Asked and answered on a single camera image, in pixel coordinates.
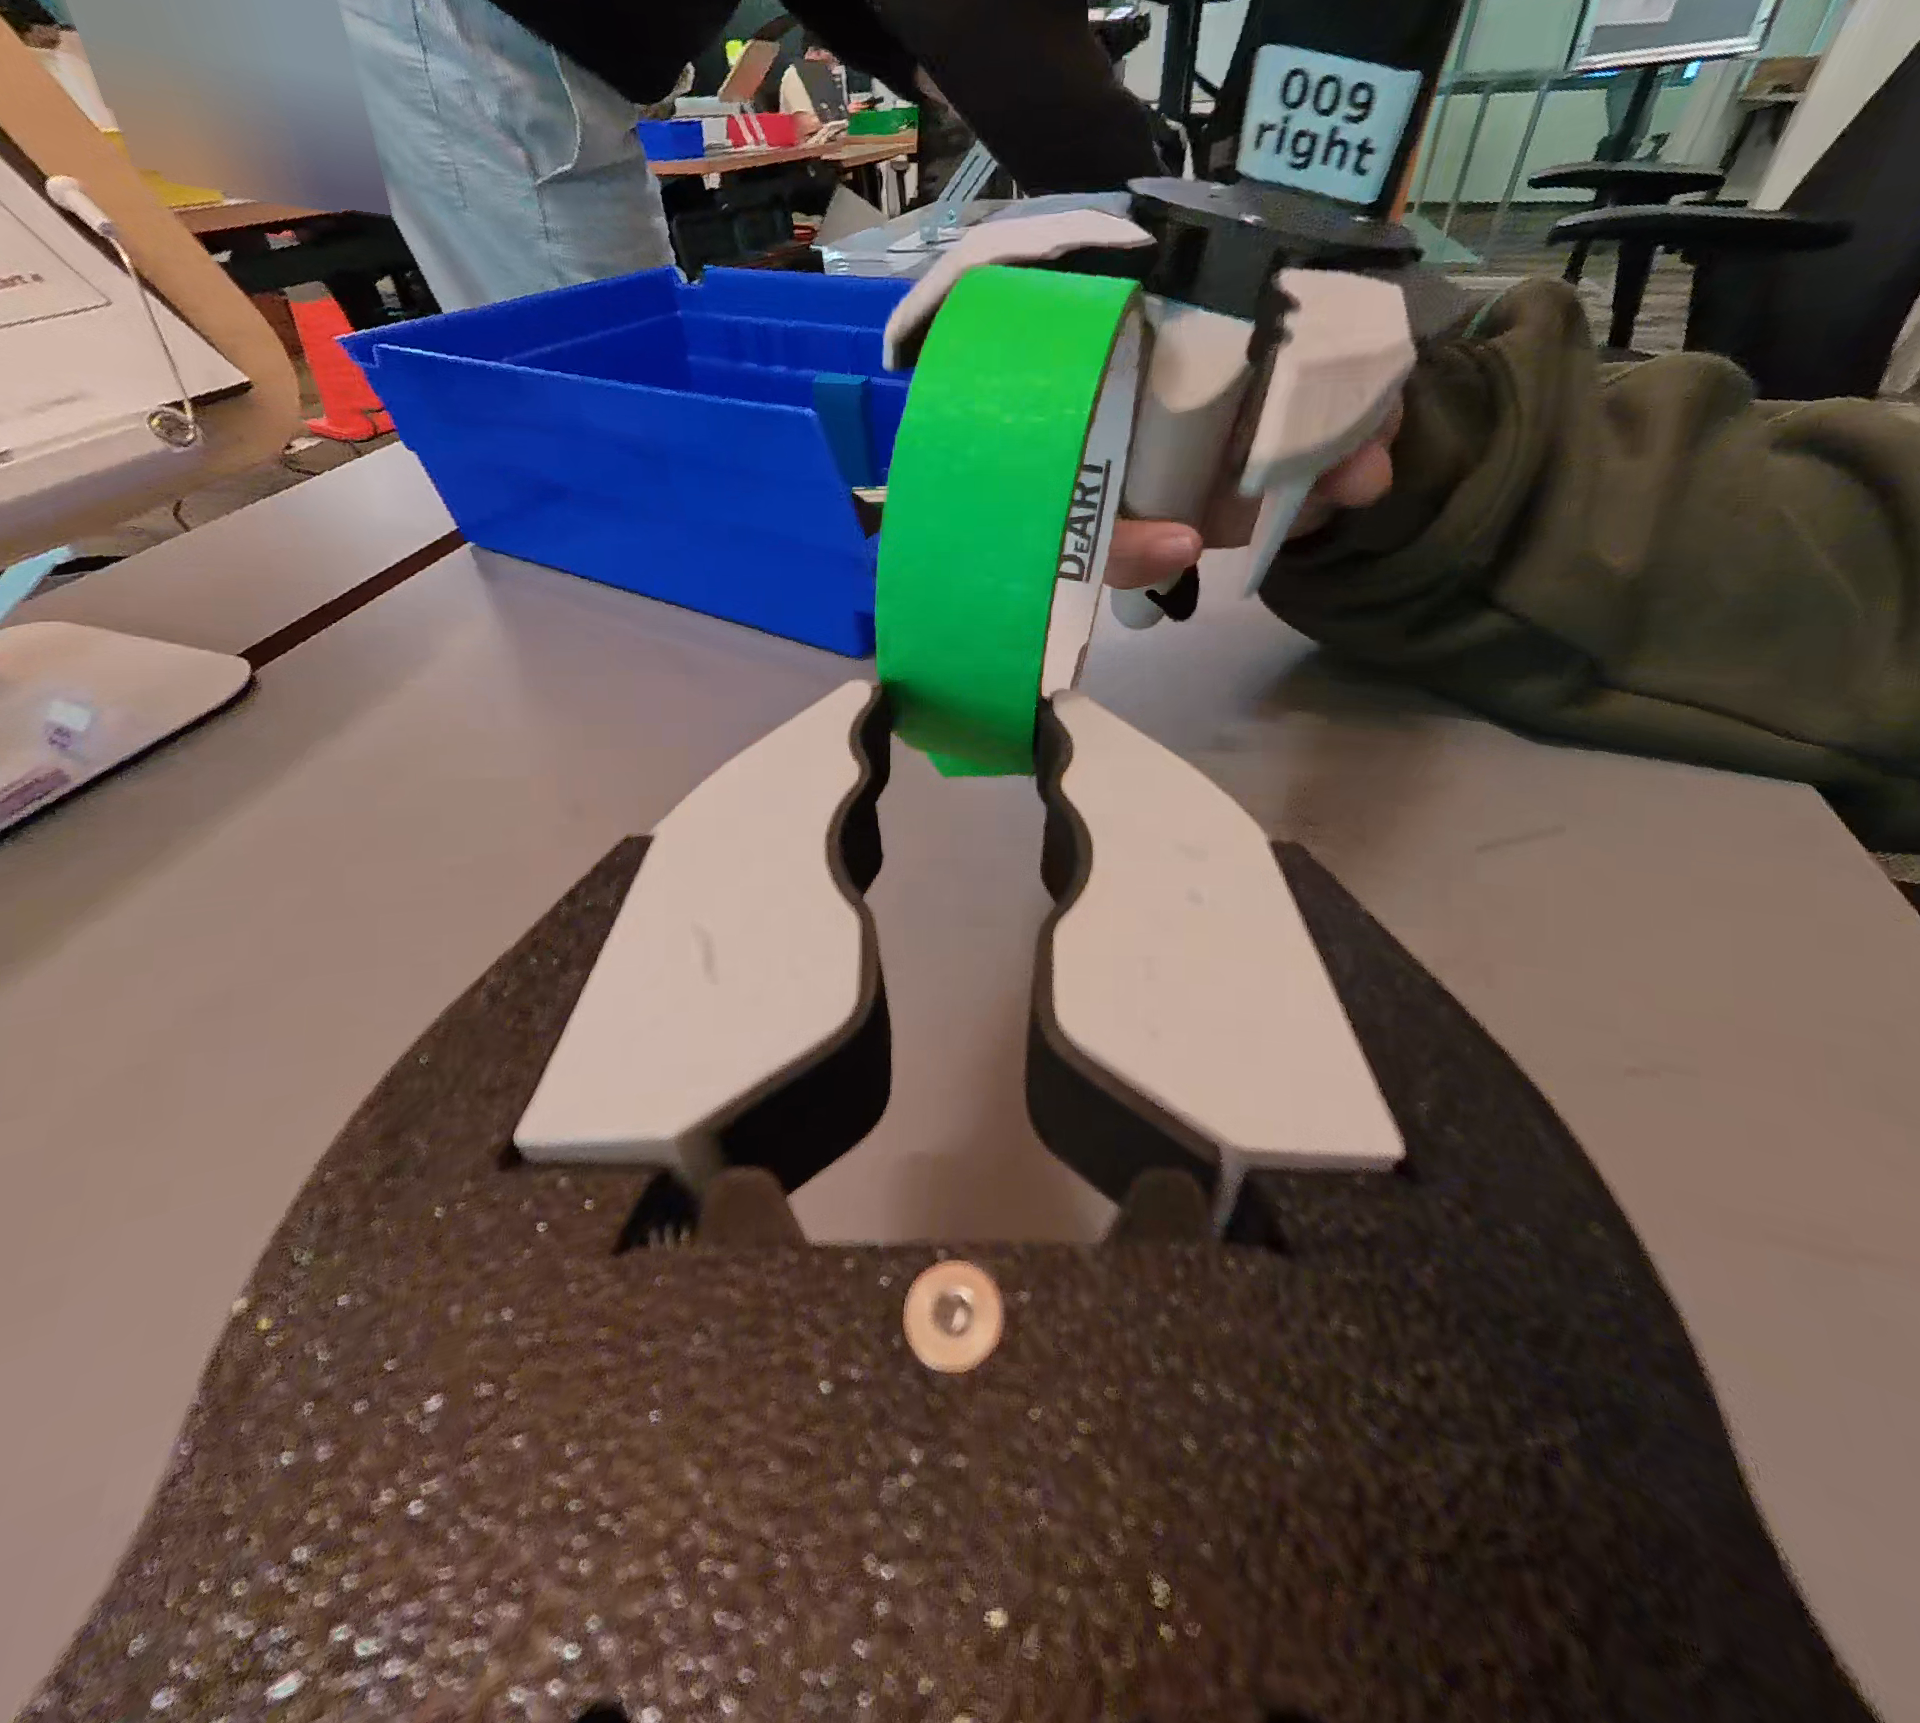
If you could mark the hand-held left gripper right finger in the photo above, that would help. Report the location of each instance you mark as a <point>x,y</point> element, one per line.
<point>1201,989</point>

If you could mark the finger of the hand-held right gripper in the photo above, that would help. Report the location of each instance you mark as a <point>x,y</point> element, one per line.
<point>1335,373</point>
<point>1035,235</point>

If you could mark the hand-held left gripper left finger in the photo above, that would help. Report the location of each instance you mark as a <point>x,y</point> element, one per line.
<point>705,989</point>

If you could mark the blue rectangular block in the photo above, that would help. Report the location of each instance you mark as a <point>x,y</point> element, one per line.
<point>842,433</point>

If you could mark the green tape roll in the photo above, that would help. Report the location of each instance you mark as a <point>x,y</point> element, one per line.
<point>974,509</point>

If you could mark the blue plastic bin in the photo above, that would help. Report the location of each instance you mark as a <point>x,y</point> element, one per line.
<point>600,493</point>
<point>682,139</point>

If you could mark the person's right forearm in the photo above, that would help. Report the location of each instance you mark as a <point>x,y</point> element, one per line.
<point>1621,555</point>

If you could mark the person's right hand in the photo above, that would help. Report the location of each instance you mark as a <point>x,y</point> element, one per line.
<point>1155,555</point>

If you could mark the green plastic bin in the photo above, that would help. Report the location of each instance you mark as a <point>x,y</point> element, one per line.
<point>883,121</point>

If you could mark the red plastic bin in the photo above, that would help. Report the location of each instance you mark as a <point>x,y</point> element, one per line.
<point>765,131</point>

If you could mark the black office chair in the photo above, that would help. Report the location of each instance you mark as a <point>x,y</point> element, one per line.
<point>1801,283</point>

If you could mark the orange cone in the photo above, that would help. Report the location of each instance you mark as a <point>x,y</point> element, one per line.
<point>339,367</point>

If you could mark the wooden display board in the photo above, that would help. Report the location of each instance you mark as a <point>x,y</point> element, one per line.
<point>194,253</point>

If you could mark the yellow plastic bin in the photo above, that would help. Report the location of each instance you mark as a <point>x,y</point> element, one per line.
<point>181,191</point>

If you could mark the printed instruction sheet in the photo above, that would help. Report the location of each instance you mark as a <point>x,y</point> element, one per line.
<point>61,313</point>

